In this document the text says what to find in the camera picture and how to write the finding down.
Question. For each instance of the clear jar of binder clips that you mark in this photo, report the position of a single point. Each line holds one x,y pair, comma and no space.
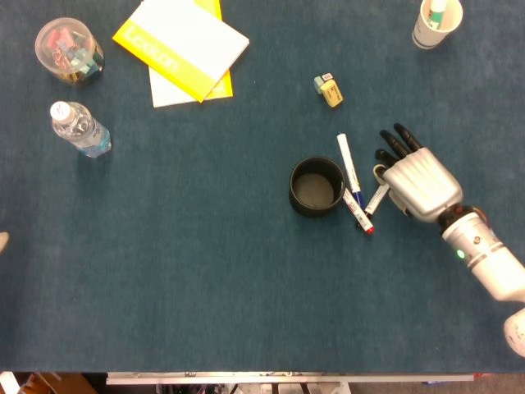
67,51

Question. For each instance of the white green glue stick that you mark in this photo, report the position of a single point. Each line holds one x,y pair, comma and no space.
436,12

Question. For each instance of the black mesh pen cup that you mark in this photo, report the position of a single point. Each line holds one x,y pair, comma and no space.
313,189

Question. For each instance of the yellow eraser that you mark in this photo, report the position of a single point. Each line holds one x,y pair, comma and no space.
332,94

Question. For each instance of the blue capped white marker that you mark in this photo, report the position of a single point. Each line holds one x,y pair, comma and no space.
348,164

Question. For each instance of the white paper cup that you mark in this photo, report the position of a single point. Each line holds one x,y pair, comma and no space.
426,35

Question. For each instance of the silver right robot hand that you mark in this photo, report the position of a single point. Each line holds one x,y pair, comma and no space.
422,184

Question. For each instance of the red capped white marker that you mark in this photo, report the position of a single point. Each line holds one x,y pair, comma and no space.
357,211

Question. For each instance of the metal table frame edge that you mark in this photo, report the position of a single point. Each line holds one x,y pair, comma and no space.
287,378

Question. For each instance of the blue felt table cover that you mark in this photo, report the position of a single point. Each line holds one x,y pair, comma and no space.
184,267

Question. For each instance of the clear plastic water bottle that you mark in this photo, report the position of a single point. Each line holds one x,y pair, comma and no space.
80,129

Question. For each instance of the beige left robot hand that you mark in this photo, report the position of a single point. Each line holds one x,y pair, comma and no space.
3,242

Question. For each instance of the yellow white Lexicon notebook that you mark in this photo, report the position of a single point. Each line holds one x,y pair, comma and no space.
184,41

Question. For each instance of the black capped white marker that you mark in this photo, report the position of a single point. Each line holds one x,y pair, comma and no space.
376,201

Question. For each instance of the brown box under table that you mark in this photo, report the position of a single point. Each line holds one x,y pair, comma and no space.
57,383

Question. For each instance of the small green eraser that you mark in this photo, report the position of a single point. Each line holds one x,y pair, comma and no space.
319,83

